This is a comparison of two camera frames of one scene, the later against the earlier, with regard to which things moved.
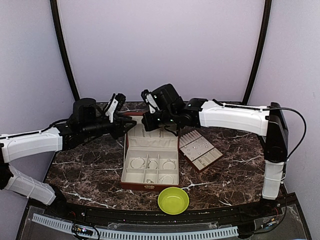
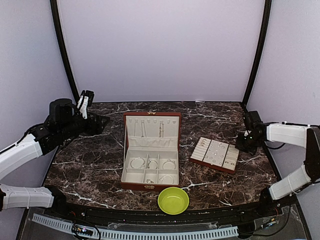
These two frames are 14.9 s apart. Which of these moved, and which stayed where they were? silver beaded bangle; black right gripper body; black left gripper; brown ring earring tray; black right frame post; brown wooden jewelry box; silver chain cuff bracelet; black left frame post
Moved: brown ring earring tray; black left gripper; black right gripper body
Stayed: black left frame post; brown wooden jewelry box; silver beaded bangle; black right frame post; silver chain cuff bracelet
